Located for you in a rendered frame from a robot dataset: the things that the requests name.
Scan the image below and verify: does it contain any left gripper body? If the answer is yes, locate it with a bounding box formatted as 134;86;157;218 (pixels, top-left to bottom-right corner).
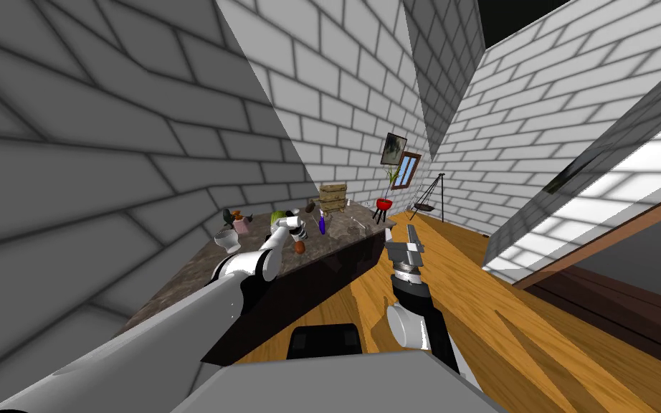
283;214;310;242

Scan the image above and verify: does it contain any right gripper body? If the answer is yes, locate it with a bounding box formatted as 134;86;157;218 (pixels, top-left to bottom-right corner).
387;240;427;270

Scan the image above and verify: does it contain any plant in red pot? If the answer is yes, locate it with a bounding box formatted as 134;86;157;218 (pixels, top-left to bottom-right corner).
371;165;403;225

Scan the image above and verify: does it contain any black tripod with hanging bowl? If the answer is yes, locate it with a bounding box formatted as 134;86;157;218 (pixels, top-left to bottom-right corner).
409;172;447;223

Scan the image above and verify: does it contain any wooden crate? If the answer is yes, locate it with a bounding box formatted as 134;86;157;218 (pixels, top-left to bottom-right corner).
318;182;349;217

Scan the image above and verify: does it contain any brown framed window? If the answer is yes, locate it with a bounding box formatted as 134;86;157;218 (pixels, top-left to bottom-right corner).
391;151;423;191

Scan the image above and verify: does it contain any dark framed picture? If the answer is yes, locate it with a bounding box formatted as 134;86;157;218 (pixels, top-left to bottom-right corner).
380;132;408;168

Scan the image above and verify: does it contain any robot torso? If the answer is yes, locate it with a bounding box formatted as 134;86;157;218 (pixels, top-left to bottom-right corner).
168;323;510;413

